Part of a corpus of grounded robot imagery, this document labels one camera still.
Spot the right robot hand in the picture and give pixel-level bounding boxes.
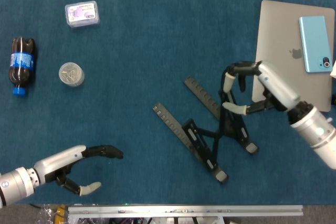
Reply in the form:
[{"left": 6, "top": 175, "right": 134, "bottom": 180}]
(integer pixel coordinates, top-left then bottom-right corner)
[{"left": 222, "top": 60, "right": 302, "bottom": 116}]

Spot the clear plastic bag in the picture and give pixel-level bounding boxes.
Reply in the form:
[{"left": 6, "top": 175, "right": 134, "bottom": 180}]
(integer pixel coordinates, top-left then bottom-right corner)
[{"left": 36, "top": 205, "right": 57, "bottom": 224}]

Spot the clear plastic card box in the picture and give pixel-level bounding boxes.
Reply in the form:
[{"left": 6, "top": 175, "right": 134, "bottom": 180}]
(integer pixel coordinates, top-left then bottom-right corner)
[{"left": 65, "top": 0, "right": 101, "bottom": 29}]

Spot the aluminium profile rail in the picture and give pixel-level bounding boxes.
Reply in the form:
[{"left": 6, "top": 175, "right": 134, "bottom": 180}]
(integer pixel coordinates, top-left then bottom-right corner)
[{"left": 67, "top": 205, "right": 304, "bottom": 219}]

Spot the black folding laptop stand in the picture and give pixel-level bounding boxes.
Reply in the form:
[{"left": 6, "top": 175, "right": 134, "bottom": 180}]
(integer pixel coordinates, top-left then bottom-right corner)
[{"left": 152, "top": 76, "right": 260, "bottom": 184}]

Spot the cola bottle blue label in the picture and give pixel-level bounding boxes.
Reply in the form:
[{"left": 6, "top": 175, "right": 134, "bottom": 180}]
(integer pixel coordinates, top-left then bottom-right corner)
[{"left": 8, "top": 37, "right": 37, "bottom": 97}]

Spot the clear round jar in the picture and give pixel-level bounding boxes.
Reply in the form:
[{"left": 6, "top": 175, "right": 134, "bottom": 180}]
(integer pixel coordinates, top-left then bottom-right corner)
[{"left": 58, "top": 62, "right": 86, "bottom": 88}]

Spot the grey laptop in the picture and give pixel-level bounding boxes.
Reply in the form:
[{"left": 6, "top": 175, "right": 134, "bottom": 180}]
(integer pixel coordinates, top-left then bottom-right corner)
[{"left": 251, "top": 0, "right": 336, "bottom": 113}]

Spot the light blue smartphone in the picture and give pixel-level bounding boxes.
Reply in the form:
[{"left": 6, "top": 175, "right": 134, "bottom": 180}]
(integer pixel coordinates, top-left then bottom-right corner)
[{"left": 299, "top": 15, "right": 333, "bottom": 73}]

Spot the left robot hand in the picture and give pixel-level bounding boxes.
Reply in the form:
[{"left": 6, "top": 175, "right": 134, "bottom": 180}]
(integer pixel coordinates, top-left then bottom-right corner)
[{"left": 34, "top": 144, "right": 124, "bottom": 197}]

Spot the teal table cloth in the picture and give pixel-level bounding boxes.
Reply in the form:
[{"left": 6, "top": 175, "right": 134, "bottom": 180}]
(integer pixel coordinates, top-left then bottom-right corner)
[{"left": 0, "top": 0, "right": 336, "bottom": 206}]

